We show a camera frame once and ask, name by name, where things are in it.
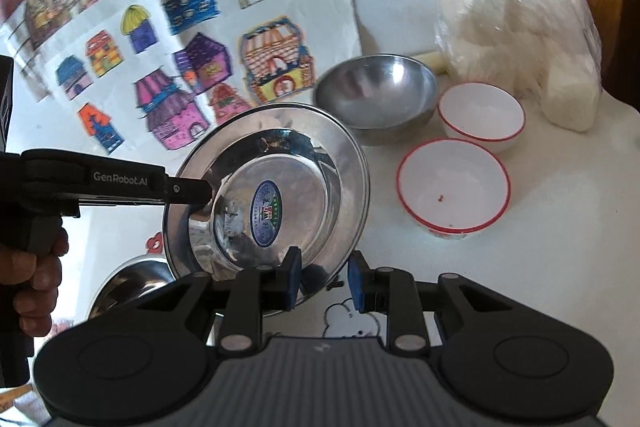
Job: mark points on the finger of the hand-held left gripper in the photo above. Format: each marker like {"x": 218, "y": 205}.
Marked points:
{"x": 192, "y": 192}

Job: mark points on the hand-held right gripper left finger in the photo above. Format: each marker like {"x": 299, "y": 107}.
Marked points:
{"x": 293, "y": 279}

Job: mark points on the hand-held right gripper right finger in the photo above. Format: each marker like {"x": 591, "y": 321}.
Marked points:
{"x": 356, "y": 282}

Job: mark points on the steel plate with oval sticker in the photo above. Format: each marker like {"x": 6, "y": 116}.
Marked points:
{"x": 280, "y": 187}

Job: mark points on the plain steel plate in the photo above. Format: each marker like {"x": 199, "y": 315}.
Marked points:
{"x": 130, "y": 287}

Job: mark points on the white bowl red rim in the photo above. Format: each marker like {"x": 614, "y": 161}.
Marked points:
{"x": 482, "y": 109}
{"x": 450, "y": 187}

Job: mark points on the steel bowl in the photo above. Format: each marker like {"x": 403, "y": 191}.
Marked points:
{"x": 370, "y": 92}

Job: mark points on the person's left hand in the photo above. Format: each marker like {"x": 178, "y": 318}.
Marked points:
{"x": 42, "y": 274}

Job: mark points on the house drawing sheet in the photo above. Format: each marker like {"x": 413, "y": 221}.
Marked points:
{"x": 215, "y": 27}

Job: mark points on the white cartoon printed cloth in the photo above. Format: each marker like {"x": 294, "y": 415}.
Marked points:
{"x": 555, "y": 232}

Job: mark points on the clear bag of white lumps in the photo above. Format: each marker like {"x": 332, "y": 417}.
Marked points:
{"x": 530, "y": 37}

